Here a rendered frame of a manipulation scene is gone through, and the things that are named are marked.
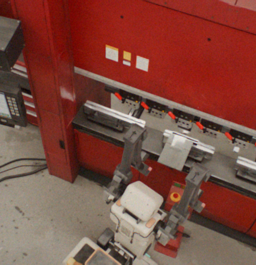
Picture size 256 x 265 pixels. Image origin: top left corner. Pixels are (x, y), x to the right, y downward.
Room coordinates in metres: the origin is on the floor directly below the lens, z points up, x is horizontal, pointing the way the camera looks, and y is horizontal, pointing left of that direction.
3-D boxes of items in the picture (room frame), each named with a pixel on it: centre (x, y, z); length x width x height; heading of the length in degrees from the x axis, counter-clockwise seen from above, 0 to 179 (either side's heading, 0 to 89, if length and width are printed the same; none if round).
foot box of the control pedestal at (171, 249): (1.48, -0.44, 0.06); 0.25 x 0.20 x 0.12; 161
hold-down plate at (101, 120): (2.06, 0.15, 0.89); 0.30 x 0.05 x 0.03; 69
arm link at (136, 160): (1.52, -0.08, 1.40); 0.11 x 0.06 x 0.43; 55
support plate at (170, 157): (1.76, -0.38, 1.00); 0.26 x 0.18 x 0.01; 159
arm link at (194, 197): (1.27, -0.43, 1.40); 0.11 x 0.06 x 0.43; 55
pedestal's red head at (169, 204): (1.51, -0.44, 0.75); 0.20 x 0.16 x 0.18; 71
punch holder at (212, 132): (1.84, -0.59, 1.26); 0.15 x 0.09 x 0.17; 69
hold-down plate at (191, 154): (1.83, -0.45, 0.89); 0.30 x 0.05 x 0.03; 69
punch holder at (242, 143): (1.76, -0.78, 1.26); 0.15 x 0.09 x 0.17; 69
